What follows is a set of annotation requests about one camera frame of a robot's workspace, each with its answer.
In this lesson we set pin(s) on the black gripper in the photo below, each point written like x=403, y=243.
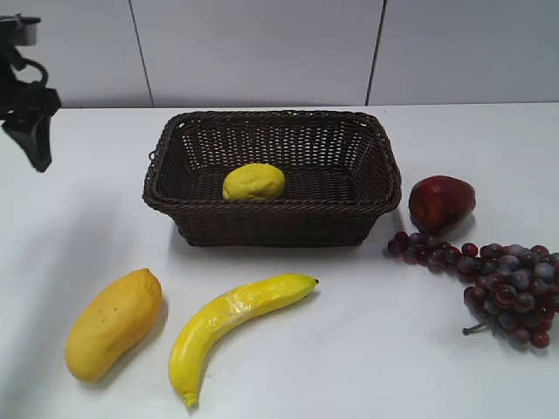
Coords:
x=20, y=99

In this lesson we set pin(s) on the yellow lemon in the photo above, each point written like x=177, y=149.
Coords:
x=254, y=181

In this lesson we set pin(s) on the dark woven basket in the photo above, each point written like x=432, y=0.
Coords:
x=286, y=178

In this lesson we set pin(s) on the orange yellow mango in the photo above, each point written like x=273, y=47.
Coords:
x=118, y=318

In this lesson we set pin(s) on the yellow banana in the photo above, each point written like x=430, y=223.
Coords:
x=221, y=316

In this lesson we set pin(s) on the red apple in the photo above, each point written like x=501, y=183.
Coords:
x=439, y=203

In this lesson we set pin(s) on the purple grape bunch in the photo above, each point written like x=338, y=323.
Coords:
x=511, y=290

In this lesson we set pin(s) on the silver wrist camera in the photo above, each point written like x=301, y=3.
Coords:
x=20, y=30

